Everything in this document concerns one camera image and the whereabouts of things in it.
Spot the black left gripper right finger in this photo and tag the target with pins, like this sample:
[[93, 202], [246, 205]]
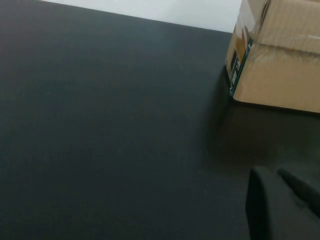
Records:
[[305, 192]]

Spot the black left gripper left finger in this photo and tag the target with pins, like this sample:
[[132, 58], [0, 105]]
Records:
[[267, 212]]

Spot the brown cardboard box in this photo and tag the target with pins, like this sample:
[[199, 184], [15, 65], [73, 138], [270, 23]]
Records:
[[280, 72]]

